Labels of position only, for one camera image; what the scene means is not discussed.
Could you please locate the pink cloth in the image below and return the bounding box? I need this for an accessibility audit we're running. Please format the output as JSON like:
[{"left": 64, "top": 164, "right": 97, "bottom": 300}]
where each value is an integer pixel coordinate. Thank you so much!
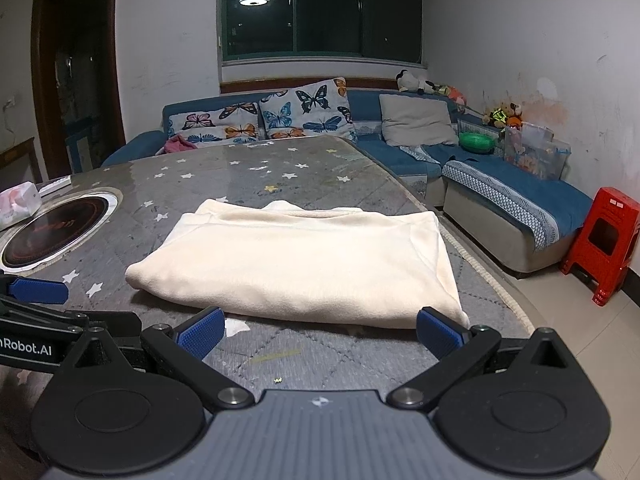
[{"left": 165, "top": 135, "right": 198, "bottom": 156}]

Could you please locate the blue cabinet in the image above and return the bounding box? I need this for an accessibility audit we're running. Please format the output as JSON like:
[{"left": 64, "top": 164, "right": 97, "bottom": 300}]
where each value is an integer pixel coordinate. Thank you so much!
[{"left": 65, "top": 116, "right": 100, "bottom": 173}]

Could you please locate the wooden side table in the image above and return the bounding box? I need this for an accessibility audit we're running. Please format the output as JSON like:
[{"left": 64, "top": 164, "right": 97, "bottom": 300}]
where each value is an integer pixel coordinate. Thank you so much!
[{"left": 0, "top": 136, "right": 43, "bottom": 193}]

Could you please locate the cream sweatshirt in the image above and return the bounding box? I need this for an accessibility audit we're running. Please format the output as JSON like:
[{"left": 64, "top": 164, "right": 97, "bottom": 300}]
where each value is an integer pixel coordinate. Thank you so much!
[{"left": 125, "top": 199, "right": 470, "bottom": 330}]

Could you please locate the round black induction cooktop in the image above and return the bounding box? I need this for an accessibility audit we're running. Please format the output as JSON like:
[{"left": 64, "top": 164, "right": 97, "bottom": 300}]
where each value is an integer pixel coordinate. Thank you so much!
[{"left": 0, "top": 187, "right": 123, "bottom": 276}]

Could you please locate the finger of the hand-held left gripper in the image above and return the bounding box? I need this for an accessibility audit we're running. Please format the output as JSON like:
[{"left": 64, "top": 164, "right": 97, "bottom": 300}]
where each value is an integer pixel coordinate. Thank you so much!
[
  {"left": 0, "top": 272, "right": 70, "bottom": 306},
  {"left": 0, "top": 297, "right": 142, "bottom": 345}
]

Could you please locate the clear plastic storage box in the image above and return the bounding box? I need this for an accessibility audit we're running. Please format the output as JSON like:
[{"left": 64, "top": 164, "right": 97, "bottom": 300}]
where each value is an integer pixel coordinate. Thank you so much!
[{"left": 502, "top": 122, "right": 572, "bottom": 181}]

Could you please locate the blue corner sofa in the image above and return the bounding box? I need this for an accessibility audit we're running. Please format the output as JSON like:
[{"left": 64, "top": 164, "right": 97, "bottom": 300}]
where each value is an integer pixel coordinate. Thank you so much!
[{"left": 102, "top": 87, "right": 596, "bottom": 278}]

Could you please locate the grey star print tablecloth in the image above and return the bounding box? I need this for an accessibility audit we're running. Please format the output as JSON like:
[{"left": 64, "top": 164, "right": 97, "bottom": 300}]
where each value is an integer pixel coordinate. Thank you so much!
[{"left": 0, "top": 135, "right": 533, "bottom": 396}]

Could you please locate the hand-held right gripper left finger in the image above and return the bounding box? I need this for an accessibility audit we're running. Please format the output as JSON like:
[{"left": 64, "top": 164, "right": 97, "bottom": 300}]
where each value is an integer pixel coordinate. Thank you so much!
[{"left": 75, "top": 306, "right": 256, "bottom": 410}]

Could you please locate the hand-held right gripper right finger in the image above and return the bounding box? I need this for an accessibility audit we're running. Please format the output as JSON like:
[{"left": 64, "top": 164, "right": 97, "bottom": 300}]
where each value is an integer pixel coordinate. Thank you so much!
[{"left": 387, "top": 306, "right": 568, "bottom": 410}]

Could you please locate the green round toy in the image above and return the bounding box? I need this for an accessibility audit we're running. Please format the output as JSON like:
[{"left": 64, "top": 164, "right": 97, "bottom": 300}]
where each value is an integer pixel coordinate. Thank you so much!
[{"left": 459, "top": 131, "right": 496, "bottom": 153}]

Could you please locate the black and white plush toy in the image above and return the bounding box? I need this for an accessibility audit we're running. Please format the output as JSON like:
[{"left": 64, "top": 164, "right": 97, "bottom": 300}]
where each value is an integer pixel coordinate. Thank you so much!
[{"left": 396, "top": 70, "right": 436, "bottom": 93}]

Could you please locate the white remote control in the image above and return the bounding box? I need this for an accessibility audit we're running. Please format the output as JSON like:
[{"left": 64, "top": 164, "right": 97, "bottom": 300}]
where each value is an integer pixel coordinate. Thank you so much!
[{"left": 37, "top": 177, "right": 71, "bottom": 197}]

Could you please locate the butterfly print cushion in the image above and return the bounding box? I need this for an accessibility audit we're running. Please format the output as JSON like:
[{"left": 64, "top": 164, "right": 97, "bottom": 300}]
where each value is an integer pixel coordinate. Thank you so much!
[
  {"left": 167, "top": 101, "right": 263, "bottom": 148},
  {"left": 259, "top": 77, "right": 358, "bottom": 142}
]

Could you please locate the plain grey cushion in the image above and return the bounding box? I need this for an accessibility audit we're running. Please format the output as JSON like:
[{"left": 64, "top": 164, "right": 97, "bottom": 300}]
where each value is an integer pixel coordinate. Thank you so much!
[{"left": 379, "top": 94, "right": 460, "bottom": 147}]

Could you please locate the pink orange plush toy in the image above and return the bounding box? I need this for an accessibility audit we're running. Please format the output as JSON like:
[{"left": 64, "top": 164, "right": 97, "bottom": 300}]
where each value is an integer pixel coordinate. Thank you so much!
[{"left": 435, "top": 84, "right": 468, "bottom": 108}]

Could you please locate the red plastic stool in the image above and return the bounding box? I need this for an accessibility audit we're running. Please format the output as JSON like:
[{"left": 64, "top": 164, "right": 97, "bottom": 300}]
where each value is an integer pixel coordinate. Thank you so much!
[{"left": 559, "top": 186, "right": 640, "bottom": 307}]

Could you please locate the green framed window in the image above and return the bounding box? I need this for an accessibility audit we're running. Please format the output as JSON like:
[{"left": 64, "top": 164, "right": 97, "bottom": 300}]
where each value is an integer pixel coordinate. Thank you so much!
[{"left": 220, "top": 0, "right": 431, "bottom": 68}]

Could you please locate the dark wooden door frame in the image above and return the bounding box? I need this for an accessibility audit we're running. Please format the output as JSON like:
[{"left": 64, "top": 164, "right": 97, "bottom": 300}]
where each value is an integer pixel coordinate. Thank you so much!
[{"left": 31, "top": 0, "right": 126, "bottom": 181}]

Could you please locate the white green tissue pack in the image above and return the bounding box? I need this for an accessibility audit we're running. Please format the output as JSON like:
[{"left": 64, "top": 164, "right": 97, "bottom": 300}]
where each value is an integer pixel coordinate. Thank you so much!
[{"left": 0, "top": 182, "right": 43, "bottom": 231}]

